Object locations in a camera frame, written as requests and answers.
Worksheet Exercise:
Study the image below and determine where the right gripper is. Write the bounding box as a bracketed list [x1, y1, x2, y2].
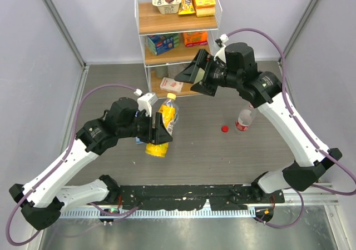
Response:
[175, 49, 241, 97]

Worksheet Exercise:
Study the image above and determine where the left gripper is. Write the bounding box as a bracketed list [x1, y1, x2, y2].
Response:
[118, 109, 172, 144]

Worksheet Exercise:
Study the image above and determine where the yellow juice bottle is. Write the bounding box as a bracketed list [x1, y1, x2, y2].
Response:
[146, 93, 179, 158]

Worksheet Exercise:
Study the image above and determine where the red bottle cap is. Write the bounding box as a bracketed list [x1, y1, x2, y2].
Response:
[221, 126, 229, 133]

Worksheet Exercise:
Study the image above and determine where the clear red-label water bottle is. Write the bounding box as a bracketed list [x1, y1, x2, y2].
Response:
[235, 103, 257, 132]

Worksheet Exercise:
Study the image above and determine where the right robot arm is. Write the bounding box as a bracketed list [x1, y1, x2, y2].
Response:
[175, 42, 342, 203]

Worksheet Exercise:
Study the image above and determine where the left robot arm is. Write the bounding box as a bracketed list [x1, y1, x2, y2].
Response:
[9, 97, 175, 231]

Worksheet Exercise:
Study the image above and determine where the pale green drink bottle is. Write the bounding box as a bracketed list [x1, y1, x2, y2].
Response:
[194, 69, 205, 84]

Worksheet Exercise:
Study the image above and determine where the small blue-label water bottle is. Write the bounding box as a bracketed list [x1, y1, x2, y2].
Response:
[135, 137, 144, 144]

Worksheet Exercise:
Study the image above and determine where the clear plastic cup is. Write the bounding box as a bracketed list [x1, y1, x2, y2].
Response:
[167, 64, 182, 79]

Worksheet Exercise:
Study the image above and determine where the red white card box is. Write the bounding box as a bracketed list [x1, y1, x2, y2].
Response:
[160, 77, 184, 93]

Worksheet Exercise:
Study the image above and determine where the orange snack box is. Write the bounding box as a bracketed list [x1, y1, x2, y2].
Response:
[183, 31, 208, 47]

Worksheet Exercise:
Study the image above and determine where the blue green box pack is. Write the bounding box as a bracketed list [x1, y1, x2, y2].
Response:
[146, 33, 179, 56]

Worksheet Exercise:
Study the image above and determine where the yellow candy bag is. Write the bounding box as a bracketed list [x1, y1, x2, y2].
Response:
[178, 0, 196, 15]

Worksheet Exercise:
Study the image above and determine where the yellow sponge pack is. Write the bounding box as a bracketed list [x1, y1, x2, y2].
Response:
[193, 0, 216, 17]

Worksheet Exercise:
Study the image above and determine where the chocolate pudding cup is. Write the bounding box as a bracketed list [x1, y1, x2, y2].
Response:
[152, 0, 181, 14]

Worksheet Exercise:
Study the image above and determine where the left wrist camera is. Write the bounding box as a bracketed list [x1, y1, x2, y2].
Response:
[134, 89, 158, 117]

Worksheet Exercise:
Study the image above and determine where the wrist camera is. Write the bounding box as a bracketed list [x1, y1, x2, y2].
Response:
[214, 34, 229, 63]
[134, 89, 158, 117]

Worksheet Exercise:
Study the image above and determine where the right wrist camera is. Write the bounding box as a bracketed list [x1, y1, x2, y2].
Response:
[214, 34, 229, 63]

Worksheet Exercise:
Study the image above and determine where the white wire shelf rack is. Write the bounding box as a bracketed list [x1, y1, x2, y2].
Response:
[133, 0, 224, 100]

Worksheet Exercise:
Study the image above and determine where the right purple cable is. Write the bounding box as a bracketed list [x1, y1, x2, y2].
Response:
[226, 28, 356, 228]

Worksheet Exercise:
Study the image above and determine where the purple cable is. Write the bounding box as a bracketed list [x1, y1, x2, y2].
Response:
[6, 83, 142, 246]
[226, 28, 356, 228]

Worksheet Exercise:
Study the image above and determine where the white cable duct strip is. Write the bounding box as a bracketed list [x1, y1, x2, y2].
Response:
[60, 207, 255, 219]

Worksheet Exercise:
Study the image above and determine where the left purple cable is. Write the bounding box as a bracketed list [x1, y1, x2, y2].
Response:
[6, 83, 142, 246]

